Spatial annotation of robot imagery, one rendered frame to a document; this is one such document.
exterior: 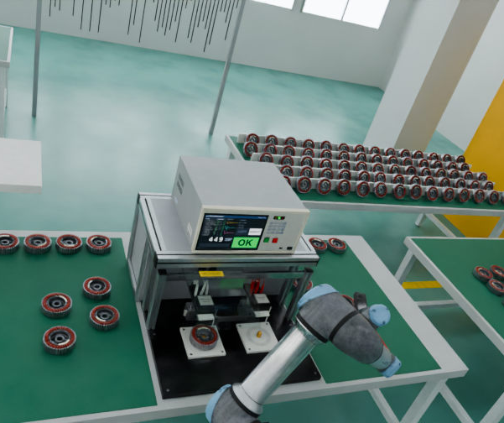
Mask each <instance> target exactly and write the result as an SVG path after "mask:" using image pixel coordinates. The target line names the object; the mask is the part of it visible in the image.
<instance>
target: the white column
mask: <svg viewBox="0 0 504 423"><path fill-rule="evenodd" d="M498 2H499V0H423V2H422V5H421V7H420V9H419V11H418V15H417V17H416V18H415V21H414V23H413V27H412V28H411V31H410V33H409V35H408V38H407V41H406V43H405V45H404V47H403V51H402V53H401V54H400V57H399V59H398V62H397V64H396V67H395V69H394V71H393V73H392V77H391V79H390V81H389V83H388V85H387V89H386V90H385V93H384V95H383V97H382V100H381V103H380V105H379V107H378V109H377V113H376V115H375V117H374V119H373V121H372V125H371V126H370V129H369V131H368V133H367V136H366V139H365V141H364V143H363V146H367V147H371V146H377V147H378V148H383V149H385V148H387V147H391V148H394V149H398V150H401V149H408V150H409V151H415V150H421V151H422V153H424V152H425V150H426V148H427V147H428V144H429V141H430V139H431V138H432V136H433V134H434V131H435V129H436V128H437V126H438V124H439V121H440V119H441V118H442V116H443V114H444V111H445V109H446V107H447V106H448V104H449V101H450V99H451V97H452V96H453V94H454V92H455V88H456V87H457V85H458V83H459V81H460V78H461V77H462V75H463V73H464V71H465V68H466V66H467V65H468V63H469V61H470V58H471V56H472V55H473V53H474V51H475V48H476V46H477V45H478V43H479V41H480V39H481V36H482V35H483V32H484V30H485V28H486V25H487V24H488V22H489V20H490V18H491V15H492V14H493V12H494V10H495V8H496V5H497V4H498Z"/></svg>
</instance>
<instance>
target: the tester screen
mask: <svg viewBox="0 0 504 423"><path fill-rule="evenodd" d="M266 219H267V217H244V216H218V215H205V220H204V223H203V227H202V230H201V233H200V239H199V242H198V246H197V248H232V247H231V245H232V243H233V239H234V238H260V236H261V234H260V235H236V230H237V229H238V228H259V229H262V230H263V227H264V224H265V221H266ZM209 237H224V239H223V242H208V239H209ZM200 243H229V244H230V245H229V247H199V245H200ZM241 249H256V248H241Z"/></svg>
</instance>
